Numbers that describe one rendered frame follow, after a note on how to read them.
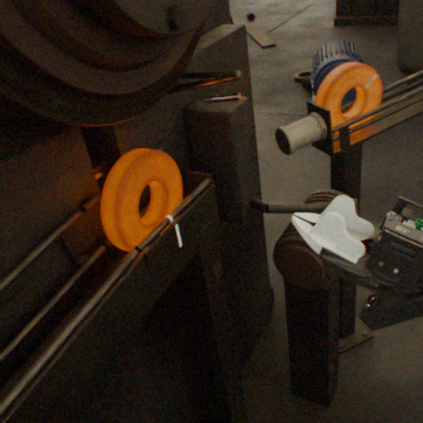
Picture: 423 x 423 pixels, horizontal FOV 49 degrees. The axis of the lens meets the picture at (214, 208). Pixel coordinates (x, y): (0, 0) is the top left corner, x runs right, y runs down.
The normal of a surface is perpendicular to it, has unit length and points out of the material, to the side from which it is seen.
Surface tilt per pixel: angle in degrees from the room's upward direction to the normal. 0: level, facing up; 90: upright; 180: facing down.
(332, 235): 89
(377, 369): 0
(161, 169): 90
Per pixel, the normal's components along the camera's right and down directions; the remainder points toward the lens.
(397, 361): -0.14, -0.83
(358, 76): 0.42, 0.44
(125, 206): 0.86, 0.18
